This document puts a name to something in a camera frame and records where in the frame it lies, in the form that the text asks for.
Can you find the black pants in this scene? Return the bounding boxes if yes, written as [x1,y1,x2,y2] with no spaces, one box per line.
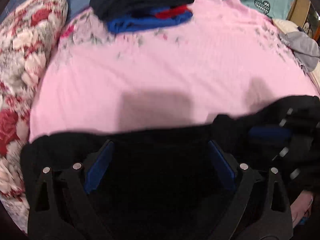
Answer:
[21,96,319,239]

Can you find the grey garment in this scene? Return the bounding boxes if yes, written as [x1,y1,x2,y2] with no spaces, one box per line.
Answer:
[279,30,319,73]

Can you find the pink floral bed sheet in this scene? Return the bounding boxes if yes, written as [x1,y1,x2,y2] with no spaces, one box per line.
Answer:
[28,0,320,228]

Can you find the cream pillow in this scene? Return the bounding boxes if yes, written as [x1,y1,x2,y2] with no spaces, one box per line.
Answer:
[272,18,299,34]

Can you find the wooden headboard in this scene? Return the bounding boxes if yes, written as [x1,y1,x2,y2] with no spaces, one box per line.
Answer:
[287,0,319,43]

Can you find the folded blue garment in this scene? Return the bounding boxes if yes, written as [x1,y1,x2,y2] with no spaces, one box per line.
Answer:
[106,7,193,34]

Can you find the red floral pillow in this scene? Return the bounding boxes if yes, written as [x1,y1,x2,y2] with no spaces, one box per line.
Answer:
[1,0,66,232]

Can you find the folded red garment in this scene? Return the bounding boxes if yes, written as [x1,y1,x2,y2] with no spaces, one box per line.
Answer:
[155,5,191,20]

